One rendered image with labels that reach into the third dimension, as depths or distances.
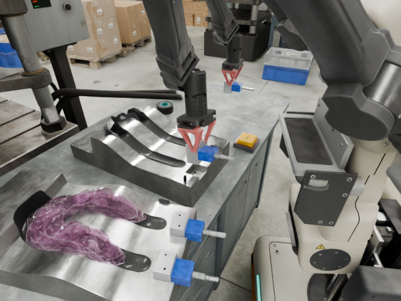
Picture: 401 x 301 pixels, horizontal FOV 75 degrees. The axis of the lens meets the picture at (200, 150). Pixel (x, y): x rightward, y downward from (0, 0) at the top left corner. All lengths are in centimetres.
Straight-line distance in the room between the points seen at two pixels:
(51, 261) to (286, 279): 95
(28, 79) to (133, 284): 85
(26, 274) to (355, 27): 67
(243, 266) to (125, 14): 458
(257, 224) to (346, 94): 151
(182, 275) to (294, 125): 45
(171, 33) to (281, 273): 109
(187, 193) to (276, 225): 116
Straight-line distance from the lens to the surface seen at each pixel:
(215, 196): 81
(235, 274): 159
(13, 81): 119
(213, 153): 69
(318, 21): 32
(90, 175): 95
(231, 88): 118
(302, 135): 68
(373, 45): 36
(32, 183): 82
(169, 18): 47
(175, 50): 54
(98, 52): 461
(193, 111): 65
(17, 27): 116
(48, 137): 127
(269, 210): 189
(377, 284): 83
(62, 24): 141
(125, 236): 66
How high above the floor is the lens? 138
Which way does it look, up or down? 36 degrees down
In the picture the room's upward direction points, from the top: straight up
